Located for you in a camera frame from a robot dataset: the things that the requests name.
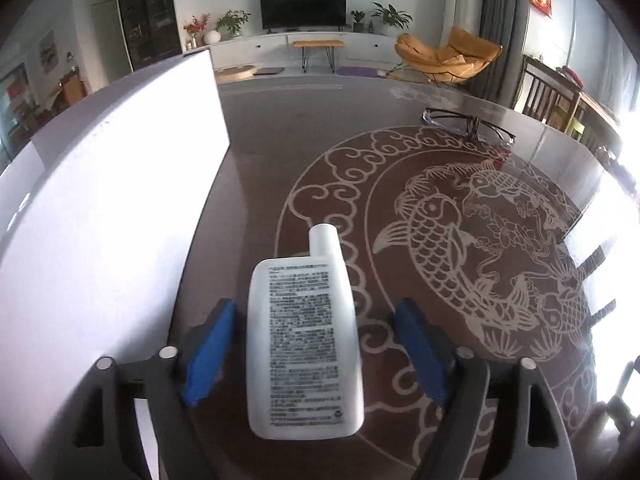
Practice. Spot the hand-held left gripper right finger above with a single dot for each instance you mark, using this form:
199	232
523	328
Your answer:
420	355

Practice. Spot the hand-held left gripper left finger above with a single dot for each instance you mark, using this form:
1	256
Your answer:
210	355

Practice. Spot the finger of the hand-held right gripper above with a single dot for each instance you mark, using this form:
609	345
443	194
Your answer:
622	410

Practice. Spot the white plastic bottle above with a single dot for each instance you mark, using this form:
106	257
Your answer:
300	335

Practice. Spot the white board panel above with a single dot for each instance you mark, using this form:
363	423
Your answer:
100	210

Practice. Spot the round beige floor cushion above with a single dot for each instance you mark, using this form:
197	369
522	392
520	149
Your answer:
235	73

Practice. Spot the dark wooden slatted chair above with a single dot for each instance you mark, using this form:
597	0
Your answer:
542	95

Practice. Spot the purple floor mat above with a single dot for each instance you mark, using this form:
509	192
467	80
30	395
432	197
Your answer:
360	71

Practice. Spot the orange lounge chair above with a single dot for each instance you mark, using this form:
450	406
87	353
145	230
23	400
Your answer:
450	57

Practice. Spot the white television cabinet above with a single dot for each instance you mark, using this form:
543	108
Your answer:
270	47

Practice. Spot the round white vase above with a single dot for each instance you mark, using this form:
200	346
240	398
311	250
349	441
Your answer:
212	37

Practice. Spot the wooden bench black legs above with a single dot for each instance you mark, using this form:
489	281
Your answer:
318	43

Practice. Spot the red flower bouquet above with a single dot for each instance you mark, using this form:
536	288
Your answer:
195	27

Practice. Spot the bushy green potted plant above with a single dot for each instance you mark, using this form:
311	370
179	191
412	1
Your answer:
232	22

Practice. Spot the large leafy potted plant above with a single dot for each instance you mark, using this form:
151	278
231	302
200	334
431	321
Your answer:
392	16

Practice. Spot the grey curtain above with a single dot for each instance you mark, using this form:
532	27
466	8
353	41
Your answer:
502	25

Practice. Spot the small potted plant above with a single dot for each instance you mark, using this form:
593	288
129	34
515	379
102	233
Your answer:
357	19

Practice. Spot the dark glass display cabinet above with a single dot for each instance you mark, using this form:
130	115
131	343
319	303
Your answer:
150	10

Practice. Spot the white tower air conditioner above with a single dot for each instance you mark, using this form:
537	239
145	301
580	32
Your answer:
462	0

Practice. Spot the black television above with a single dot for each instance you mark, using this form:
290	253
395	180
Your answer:
302	9

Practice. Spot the black frame eyeglasses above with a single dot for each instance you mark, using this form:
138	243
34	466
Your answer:
472	127

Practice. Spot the framed wall picture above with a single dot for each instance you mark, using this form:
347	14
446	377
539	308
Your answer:
47	51

